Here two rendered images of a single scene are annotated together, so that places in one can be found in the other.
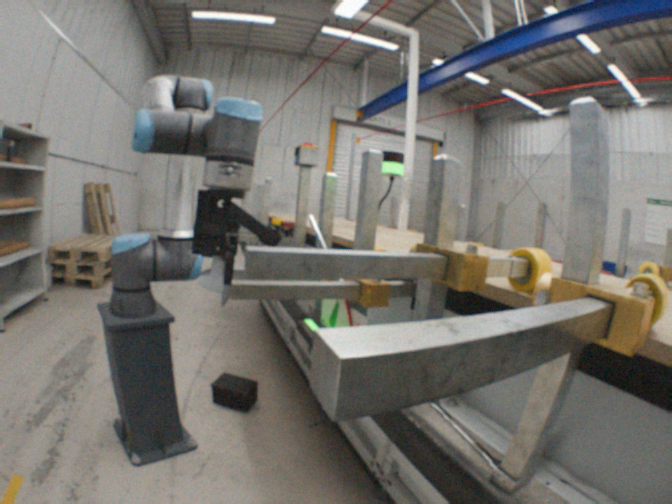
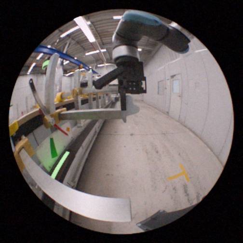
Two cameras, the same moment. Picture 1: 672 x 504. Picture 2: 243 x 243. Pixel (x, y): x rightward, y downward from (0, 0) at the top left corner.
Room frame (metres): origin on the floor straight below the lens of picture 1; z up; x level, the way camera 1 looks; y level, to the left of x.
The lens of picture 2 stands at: (0.82, 0.28, 0.91)
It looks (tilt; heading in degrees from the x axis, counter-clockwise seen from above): 21 degrees down; 201
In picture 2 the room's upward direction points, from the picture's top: straight up
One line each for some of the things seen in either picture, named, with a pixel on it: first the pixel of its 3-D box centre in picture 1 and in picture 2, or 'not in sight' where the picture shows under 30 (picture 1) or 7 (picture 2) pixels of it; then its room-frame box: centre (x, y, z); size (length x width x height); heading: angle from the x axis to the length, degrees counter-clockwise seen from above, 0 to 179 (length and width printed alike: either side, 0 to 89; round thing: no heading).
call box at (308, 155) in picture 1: (306, 157); not in sight; (1.20, 0.14, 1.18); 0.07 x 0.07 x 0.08; 23
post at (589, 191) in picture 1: (570, 325); (90, 94); (0.27, -0.25, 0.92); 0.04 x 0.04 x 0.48; 23
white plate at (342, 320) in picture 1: (340, 321); (58, 142); (0.75, -0.03, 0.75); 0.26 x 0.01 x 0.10; 23
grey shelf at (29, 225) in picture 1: (4, 223); not in sight; (1.66, 2.77, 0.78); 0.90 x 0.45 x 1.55; 19
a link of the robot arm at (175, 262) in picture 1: (182, 177); not in sight; (1.10, 0.56, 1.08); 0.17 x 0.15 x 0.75; 126
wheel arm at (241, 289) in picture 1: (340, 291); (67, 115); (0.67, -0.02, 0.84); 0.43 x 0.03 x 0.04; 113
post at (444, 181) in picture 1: (429, 307); (77, 103); (0.50, -0.16, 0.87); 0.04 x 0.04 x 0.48; 23
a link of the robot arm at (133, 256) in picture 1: (133, 259); not in sight; (1.00, 0.71, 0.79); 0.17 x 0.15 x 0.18; 126
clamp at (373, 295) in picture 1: (365, 287); (55, 117); (0.71, -0.07, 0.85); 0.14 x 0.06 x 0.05; 23
